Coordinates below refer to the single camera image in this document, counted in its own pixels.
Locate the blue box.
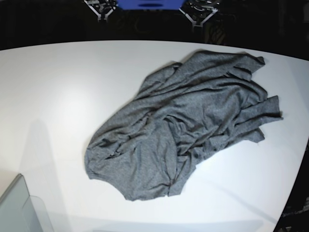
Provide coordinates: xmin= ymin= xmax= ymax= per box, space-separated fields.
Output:
xmin=117 ymin=0 xmax=185 ymax=10

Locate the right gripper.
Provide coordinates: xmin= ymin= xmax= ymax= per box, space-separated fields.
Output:
xmin=84 ymin=0 xmax=118 ymax=21

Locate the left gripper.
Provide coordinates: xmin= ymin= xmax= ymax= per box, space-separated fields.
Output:
xmin=179 ymin=0 xmax=220 ymax=26

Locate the grey t-shirt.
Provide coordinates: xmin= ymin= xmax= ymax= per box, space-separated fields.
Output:
xmin=84 ymin=50 xmax=282 ymax=201

